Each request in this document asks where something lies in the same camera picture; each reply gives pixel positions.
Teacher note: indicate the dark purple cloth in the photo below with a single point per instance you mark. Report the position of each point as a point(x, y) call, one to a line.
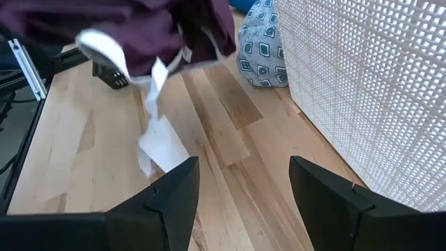
point(146, 28)

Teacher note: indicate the large white perforated basket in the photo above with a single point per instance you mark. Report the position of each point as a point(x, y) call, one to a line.
point(366, 87)

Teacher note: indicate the grey patterned hospital gown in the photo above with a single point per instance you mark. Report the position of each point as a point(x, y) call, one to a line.
point(261, 52)

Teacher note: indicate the blue fabric pouch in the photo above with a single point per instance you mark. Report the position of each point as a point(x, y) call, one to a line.
point(244, 4)

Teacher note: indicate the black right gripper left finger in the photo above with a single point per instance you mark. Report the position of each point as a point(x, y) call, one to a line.
point(104, 233)

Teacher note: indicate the silver aluminium bracket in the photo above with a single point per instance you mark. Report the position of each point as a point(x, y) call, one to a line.
point(29, 73)

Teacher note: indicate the white paper tag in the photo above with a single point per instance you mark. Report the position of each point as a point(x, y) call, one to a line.
point(162, 146)

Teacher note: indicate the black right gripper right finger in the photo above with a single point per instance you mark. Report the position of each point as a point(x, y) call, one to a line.
point(348, 226)

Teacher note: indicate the black aluminium table frame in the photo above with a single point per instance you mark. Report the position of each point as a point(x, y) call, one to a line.
point(23, 155)

